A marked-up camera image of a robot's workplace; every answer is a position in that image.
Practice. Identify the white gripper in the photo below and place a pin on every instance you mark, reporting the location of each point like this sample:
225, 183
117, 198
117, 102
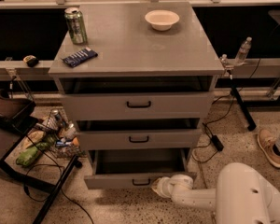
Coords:
170, 186

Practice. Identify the grey bottom drawer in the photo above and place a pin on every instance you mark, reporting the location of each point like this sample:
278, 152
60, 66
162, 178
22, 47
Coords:
135, 168

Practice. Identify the grey drawer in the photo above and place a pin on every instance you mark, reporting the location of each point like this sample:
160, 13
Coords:
144, 139
158, 105
135, 168

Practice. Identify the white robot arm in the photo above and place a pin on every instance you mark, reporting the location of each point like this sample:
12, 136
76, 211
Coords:
242, 195

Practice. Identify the grey top drawer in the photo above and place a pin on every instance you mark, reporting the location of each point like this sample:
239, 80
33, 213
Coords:
158, 105

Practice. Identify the grey middle drawer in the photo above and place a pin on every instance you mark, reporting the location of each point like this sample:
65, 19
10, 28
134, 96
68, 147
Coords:
144, 139

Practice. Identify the grey drawer cabinet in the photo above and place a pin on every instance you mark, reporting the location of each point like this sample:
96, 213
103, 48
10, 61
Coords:
135, 58

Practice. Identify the black power adapter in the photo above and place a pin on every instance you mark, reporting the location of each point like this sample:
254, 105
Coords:
217, 143

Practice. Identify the tan sneaker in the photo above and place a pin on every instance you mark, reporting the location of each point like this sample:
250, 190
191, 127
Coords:
266, 142

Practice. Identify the small clear bottle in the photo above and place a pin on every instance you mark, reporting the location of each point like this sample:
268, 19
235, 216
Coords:
224, 60

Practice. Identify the green chip bag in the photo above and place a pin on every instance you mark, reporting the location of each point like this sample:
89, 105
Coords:
30, 154

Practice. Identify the blue snack bar wrapper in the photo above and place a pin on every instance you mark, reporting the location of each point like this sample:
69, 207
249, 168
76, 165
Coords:
79, 57

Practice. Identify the clear plastic water bottle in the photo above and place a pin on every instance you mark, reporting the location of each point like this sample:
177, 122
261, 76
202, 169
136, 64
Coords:
243, 51

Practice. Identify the white paper bowl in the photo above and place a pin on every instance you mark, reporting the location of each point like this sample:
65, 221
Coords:
161, 20

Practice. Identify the black side table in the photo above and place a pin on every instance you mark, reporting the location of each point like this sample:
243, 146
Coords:
15, 123

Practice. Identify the black yellow tape measure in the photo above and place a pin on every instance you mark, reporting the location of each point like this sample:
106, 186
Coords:
31, 60

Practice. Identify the green soda can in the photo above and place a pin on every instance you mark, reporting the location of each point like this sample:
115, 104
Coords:
75, 23

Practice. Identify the wire basket of snacks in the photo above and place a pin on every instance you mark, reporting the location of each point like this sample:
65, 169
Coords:
57, 133

